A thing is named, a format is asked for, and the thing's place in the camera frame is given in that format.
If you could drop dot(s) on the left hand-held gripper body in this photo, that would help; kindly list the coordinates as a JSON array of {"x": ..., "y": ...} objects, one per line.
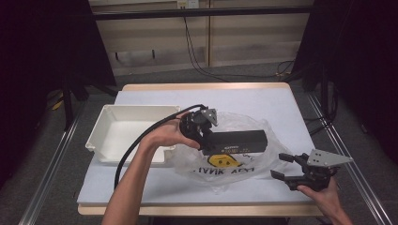
[{"x": 194, "y": 126}]

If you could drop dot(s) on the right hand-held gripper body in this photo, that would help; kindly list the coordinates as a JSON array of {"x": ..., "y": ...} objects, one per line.
[{"x": 316, "y": 179}]

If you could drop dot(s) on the long black box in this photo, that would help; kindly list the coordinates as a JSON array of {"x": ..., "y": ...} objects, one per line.
[{"x": 241, "y": 142}]

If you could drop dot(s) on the clear plastic bag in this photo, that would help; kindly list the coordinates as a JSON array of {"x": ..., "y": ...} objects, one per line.
[{"x": 244, "y": 122}]

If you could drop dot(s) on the person's right hand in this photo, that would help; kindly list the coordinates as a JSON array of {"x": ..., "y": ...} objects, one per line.
[{"x": 327, "y": 200}]

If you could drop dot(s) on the person's left hand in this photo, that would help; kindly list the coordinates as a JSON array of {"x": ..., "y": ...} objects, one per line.
[{"x": 165, "y": 134}]

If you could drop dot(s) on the wooden table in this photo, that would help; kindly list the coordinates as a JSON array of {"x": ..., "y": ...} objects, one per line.
[{"x": 203, "y": 86}]

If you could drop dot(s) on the white table mat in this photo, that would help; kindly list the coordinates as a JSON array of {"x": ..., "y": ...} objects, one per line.
[{"x": 237, "y": 100}]

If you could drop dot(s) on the white plastic tray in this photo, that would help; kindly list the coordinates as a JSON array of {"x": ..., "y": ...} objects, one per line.
[{"x": 125, "y": 134}]

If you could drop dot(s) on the black horizontal bar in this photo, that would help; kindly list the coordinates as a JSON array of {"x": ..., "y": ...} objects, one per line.
[{"x": 203, "y": 12}]

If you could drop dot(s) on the dark curtain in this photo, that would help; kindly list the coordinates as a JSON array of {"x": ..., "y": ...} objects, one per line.
[
  {"x": 359, "y": 62},
  {"x": 47, "y": 47}
]

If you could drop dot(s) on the black metal stand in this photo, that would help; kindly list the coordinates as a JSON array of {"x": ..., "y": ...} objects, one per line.
[{"x": 67, "y": 103}]

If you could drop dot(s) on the yellow tape strip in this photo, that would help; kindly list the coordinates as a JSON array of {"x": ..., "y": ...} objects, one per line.
[{"x": 58, "y": 105}]

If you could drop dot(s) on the metal floor rail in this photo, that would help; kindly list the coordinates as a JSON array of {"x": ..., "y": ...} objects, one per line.
[
  {"x": 50, "y": 168},
  {"x": 363, "y": 184}
]

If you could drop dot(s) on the white wall socket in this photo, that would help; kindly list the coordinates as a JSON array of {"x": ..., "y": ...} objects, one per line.
[{"x": 187, "y": 3}]

